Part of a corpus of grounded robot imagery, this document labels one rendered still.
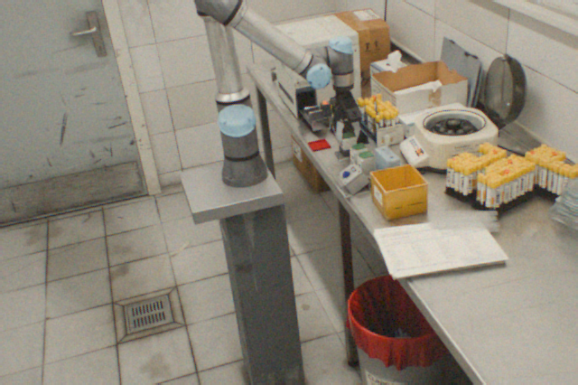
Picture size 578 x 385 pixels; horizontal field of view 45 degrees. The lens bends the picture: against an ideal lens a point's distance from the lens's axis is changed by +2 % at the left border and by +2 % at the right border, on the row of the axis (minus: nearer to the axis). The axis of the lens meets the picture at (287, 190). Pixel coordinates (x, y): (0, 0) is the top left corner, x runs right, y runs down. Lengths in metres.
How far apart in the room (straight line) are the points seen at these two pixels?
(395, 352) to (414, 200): 0.55
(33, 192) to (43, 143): 0.31
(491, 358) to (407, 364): 0.78
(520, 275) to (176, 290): 1.90
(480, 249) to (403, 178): 0.38
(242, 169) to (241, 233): 0.22
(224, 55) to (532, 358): 1.25
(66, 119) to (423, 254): 2.51
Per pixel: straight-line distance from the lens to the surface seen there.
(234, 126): 2.13
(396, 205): 2.03
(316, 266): 3.35
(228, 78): 2.23
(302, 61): 2.10
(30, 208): 4.18
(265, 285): 2.40
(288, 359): 2.64
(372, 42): 3.14
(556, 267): 1.91
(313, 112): 2.61
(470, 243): 1.94
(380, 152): 2.22
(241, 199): 2.14
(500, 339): 1.68
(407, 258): 1.87
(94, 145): 4.01
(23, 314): 3.51
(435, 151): 2.26
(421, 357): 2.36
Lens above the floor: 2.00
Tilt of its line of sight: 30 degrees down
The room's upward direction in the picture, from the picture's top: 7 degrees counter-clockwise
